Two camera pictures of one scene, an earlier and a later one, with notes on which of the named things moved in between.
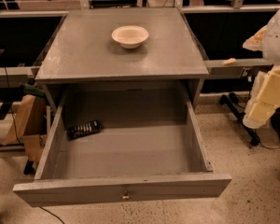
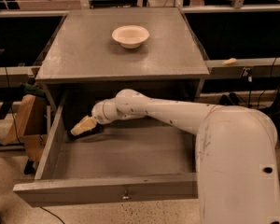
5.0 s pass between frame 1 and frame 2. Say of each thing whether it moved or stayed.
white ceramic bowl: stayed
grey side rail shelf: stayed
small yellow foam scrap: stayed
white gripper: moved
